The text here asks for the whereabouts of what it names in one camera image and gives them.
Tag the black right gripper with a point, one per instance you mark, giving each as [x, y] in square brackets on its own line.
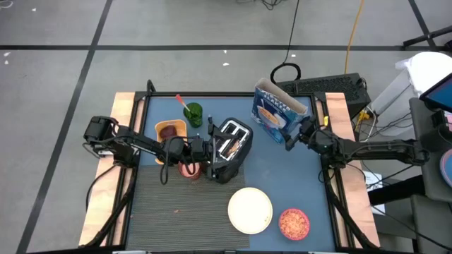
[310, 130]

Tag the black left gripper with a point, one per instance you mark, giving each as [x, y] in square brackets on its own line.
[203, 150]

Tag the black two-slot toaster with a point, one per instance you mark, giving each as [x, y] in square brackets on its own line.
[243, 148]

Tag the blue frosted flakes cereal box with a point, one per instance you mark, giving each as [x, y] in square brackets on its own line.
[273, 113]

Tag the dark red fruit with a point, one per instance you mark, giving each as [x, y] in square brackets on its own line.
[168, 132]

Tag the beige round plate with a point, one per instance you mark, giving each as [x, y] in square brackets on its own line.
[250, 211]

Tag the patterned bowl with cereal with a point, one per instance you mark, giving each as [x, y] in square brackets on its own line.
[294, 224]

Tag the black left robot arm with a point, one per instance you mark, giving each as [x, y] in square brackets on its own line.
[141, 143]

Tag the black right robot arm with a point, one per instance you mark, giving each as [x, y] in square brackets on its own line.
[381, 150]

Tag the small yellow tag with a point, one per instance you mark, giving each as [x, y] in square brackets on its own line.
[325, 120]

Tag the green glass cup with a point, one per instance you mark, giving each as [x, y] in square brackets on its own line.
[194, 114]

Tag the wooden table side board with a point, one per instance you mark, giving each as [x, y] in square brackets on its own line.
[120, 106]
[337, 109]

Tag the black computer case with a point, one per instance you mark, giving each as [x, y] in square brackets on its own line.
[332, 86]

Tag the grey woven placemat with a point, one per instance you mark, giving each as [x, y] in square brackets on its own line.
[159, 211]

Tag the white paper sheet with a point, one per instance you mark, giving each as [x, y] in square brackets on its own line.
[375, 183]

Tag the grey desk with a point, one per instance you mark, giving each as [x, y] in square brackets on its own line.
[431, 176]

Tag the white bin with bag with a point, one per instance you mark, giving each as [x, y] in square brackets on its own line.
[427, 68]

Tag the dark screen with blue display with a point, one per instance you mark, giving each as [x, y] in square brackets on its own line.
[441, 95]

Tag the round pink and blue disc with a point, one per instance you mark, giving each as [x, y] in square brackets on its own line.
[447, 167]

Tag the black stand leg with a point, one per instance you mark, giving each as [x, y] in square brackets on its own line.
[423, 37]

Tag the black table frame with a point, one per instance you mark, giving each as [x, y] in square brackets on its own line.
[212, 94]

